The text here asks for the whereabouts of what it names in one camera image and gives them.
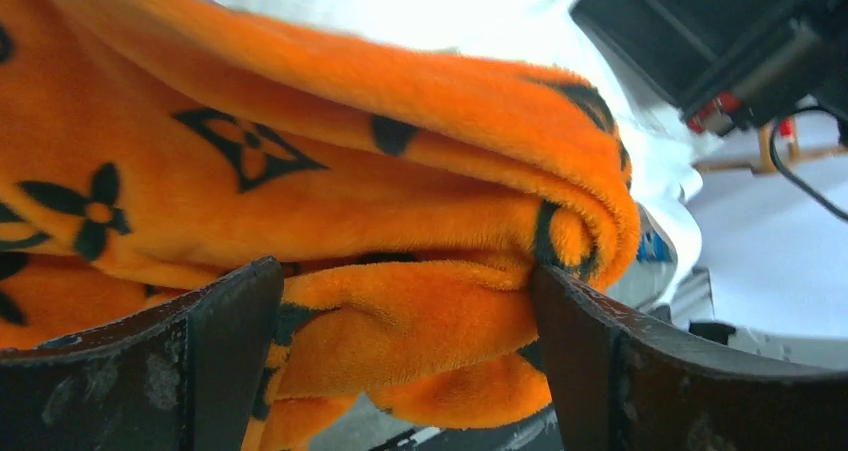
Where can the white pillow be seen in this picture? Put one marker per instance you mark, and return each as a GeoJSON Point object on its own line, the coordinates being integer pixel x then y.
{"type": "Point", "coordinates": [541, 32]}

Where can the blue capped plastic bottle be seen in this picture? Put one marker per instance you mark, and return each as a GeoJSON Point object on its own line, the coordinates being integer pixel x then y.
{"type": "Point", "coordinates": [654, 247]}

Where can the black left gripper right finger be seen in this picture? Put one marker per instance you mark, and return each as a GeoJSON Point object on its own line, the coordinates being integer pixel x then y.
{"type": "Point", "coordinates": [623, 380]}

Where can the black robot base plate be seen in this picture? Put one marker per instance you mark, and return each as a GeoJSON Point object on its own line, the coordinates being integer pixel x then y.
{"type": "Point", "coordinates": [538, 432]}

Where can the aluminium frame rail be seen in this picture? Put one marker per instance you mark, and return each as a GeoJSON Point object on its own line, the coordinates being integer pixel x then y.
{"type": "Point", "coordinates": [692, 301]}

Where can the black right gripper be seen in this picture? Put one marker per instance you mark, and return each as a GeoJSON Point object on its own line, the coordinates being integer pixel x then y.
{"type": "Point", "coordinates": [748, 61]}

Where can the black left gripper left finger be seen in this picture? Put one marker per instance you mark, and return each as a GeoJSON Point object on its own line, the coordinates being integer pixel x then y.
{"type": "Point", "coordinates": [189, 374]}

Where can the orange patterned pillowcase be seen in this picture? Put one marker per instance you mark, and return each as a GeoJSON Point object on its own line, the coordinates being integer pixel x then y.
{"type": "Point", "coordinates": [150, 146]}

